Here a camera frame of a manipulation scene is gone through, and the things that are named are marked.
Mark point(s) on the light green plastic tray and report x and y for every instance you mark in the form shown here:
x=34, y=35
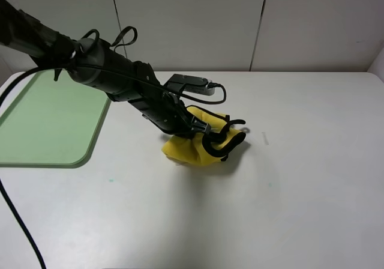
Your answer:
x=52, y=123

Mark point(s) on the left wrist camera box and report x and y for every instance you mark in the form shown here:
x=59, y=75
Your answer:
x=193, y=84

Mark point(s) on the yellow microfiber towel black trim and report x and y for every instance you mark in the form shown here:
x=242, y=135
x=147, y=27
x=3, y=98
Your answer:
x=206, y=149

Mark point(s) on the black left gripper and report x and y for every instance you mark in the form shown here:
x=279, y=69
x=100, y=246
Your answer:
x=135, y=82

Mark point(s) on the black left arm sleeve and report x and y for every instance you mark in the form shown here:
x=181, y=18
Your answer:
x=48, y=48

